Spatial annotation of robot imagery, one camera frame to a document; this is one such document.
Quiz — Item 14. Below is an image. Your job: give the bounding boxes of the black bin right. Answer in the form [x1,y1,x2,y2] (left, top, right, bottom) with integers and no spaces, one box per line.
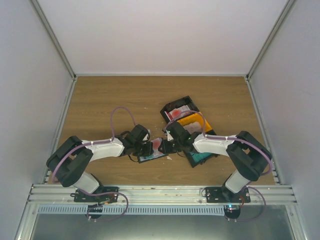
[184,129,221,169]

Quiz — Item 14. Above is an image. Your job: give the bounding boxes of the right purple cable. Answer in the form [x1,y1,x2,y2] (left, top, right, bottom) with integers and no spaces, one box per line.
[166,109,274,177]

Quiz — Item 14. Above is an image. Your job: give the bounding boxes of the orange bin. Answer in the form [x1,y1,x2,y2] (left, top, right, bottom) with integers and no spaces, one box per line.
[177,113,213,134]

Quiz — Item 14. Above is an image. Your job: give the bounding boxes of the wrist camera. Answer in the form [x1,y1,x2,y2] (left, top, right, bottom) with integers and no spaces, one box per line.
[142,129,151,142]
[163,128,174,142]

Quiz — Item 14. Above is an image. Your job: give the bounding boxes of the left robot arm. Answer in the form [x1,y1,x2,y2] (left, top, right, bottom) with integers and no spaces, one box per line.
[46,124,153,202]

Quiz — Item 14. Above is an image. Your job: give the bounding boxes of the teal credit card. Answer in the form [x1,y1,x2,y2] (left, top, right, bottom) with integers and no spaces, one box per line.
[138,155,156,163]

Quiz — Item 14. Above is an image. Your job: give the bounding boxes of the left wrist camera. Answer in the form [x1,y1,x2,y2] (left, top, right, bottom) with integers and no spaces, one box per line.
[142,129,151,142]

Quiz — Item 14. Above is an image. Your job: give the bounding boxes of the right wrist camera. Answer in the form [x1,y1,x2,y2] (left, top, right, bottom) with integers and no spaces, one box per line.
[163,128,174,142]

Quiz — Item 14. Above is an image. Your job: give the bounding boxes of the frame post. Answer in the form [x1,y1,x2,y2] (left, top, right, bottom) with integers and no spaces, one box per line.
[245,0,297,82]
[29,0,77,81]

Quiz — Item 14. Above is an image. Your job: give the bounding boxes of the right frame post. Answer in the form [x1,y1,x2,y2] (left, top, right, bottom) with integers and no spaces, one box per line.
[245,0,297,82]

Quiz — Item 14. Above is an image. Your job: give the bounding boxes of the white red VIP card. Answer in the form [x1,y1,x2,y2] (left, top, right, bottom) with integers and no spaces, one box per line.
[151,137,164,158]

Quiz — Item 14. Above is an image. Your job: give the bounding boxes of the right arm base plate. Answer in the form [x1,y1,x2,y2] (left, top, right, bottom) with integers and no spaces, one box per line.
[204,186,251,204]

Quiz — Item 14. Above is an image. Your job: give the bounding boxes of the white pink cards stack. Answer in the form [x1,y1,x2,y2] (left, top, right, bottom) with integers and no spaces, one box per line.
[183,121,202,134]

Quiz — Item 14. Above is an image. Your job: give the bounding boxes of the black bin left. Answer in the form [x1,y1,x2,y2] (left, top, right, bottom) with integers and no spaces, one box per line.
[160,95,200,123]

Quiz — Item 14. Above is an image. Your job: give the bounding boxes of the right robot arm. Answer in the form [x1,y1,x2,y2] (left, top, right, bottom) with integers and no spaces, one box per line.
[158,121,273,203]

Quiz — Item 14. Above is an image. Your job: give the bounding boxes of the aluminium front rail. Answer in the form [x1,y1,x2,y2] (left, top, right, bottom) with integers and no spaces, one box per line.
[27,184,297,206]

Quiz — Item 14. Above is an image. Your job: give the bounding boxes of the black bin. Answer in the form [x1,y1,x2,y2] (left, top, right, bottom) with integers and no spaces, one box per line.
[160,95,200,123]
[184,129,221,169]

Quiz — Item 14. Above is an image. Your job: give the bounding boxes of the teal cards stack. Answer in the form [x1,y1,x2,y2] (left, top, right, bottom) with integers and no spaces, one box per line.
[191,152,212,163]

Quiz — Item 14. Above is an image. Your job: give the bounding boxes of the red white cards stack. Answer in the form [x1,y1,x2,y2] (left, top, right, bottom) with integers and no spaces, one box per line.
[167,105,190,120]

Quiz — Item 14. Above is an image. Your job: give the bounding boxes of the grey cable duct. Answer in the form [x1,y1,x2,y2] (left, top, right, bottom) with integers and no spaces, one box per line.
[38,204,225,216]

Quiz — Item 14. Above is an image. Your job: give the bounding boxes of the black leather card holder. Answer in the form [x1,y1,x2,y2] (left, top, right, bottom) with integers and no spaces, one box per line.
[137,137,167,164]

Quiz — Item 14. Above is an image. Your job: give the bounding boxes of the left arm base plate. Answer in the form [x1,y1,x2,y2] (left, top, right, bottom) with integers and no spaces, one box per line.
[70,186,119,204]

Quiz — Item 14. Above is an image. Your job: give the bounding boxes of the left frame post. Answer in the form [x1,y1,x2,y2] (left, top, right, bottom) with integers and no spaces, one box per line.
[29,0,77,81]

